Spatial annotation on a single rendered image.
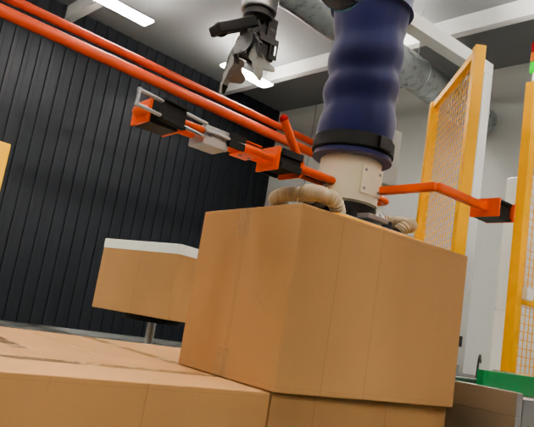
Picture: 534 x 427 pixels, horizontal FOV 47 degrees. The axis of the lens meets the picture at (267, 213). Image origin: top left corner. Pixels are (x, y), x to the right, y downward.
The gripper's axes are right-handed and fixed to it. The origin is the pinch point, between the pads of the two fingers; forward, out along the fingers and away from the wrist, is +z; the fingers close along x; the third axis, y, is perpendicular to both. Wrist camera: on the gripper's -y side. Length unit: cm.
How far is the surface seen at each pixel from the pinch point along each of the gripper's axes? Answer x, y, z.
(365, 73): -6.7, 34.6, -15.6
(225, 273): 6.1, 9.8, 43.1
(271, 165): -1.6, 12.4, 16.0
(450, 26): 491, 707, -484
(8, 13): 754, 92, -306
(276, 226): -11.1, 9.4, 32.1
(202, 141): -2.6, -8.3, 16.7
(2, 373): -18, -44, 67
